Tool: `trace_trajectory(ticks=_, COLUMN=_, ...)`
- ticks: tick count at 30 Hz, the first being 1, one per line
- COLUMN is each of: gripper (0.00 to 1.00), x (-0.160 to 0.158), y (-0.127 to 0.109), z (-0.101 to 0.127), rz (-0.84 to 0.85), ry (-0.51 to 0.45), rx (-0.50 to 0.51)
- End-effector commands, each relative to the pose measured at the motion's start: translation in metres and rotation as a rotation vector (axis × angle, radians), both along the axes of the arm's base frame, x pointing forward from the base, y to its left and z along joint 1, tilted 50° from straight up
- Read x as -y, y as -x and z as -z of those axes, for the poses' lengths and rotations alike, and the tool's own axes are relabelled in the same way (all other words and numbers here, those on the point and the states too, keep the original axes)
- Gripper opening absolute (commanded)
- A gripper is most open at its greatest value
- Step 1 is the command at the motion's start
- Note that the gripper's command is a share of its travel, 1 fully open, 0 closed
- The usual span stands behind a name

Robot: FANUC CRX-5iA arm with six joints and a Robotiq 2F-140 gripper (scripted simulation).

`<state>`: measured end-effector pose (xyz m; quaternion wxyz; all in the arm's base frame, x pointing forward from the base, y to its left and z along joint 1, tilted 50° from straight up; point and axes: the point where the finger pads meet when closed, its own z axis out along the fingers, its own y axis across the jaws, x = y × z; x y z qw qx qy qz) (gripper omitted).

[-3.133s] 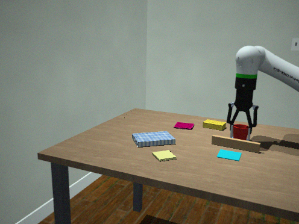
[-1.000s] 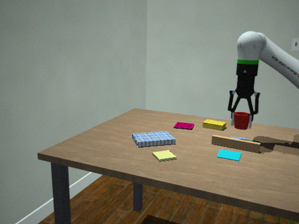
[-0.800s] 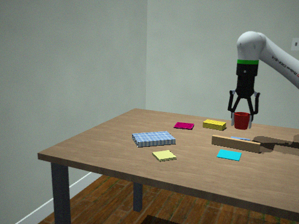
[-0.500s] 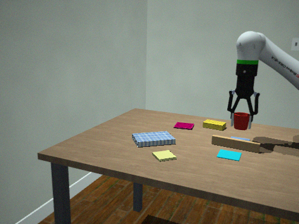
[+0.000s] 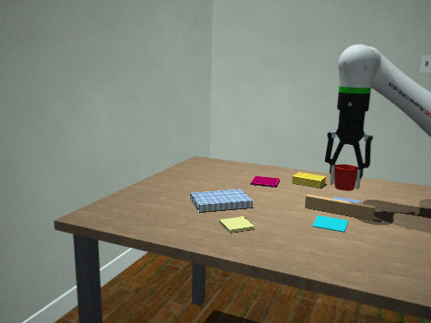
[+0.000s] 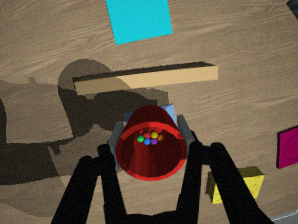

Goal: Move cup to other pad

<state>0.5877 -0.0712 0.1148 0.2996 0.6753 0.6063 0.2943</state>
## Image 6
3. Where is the magenta square coaster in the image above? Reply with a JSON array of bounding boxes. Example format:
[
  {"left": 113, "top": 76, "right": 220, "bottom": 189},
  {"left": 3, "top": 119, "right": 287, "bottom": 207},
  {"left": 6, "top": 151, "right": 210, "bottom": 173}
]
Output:
[{"left": 277, "top": 125, "right": 298, "bottom": 169}]

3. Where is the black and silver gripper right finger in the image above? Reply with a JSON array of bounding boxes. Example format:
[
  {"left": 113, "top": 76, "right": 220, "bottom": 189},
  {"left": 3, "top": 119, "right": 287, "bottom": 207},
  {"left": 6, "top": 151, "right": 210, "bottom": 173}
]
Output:
[{"left": 173, "top": 114, "right": 275, "bottom": 224}]

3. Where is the red cup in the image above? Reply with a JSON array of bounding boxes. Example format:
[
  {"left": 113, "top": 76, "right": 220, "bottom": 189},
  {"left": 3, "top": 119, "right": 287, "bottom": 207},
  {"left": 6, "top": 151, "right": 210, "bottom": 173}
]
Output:
[{"left": 115, "top": 105, "right": 187, "bottom": 181}]

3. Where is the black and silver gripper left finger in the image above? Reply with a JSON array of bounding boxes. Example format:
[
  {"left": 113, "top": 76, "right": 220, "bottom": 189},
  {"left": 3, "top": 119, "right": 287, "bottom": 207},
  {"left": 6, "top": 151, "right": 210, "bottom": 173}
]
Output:
[{"left": 51, "top": 121, "right": 128, "bottom": 224}]

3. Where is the yellow sponge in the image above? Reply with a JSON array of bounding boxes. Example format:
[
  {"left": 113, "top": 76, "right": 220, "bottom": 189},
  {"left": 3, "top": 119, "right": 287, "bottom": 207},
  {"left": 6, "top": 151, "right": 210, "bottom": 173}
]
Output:
[{"left": 208, "top": 167, "right": 264, "bottom": 204}]

